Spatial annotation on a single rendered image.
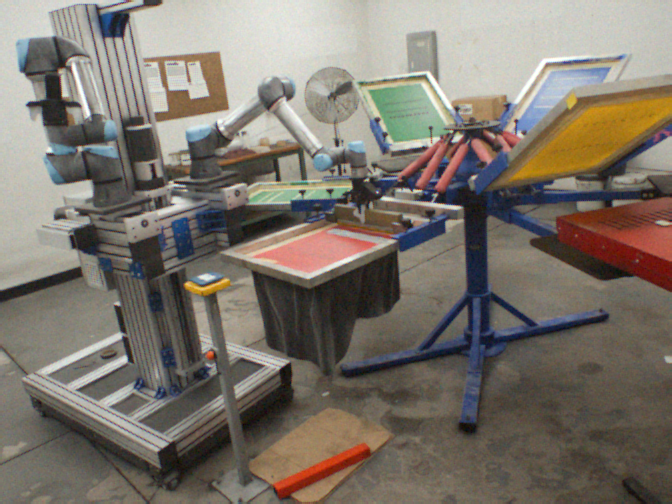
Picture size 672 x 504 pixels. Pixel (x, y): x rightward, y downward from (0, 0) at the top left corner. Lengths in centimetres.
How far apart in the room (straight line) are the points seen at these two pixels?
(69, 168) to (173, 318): 86
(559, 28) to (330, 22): 274
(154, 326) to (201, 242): 48
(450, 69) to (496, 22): 78
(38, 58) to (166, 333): 132
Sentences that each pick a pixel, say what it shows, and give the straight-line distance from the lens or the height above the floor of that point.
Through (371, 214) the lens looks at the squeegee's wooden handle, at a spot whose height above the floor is 104.
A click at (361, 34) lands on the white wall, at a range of 803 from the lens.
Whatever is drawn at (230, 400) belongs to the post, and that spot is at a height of 43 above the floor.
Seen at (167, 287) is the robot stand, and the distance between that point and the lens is 279.
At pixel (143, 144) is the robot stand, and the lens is 266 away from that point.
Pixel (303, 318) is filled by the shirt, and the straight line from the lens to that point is 234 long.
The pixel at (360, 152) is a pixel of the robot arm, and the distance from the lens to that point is 253.
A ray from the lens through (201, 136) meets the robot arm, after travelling 273.
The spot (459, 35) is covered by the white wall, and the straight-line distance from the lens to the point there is 723.
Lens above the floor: 171
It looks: 18 degrees down
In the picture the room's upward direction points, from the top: 7 degrees counter-clockwise
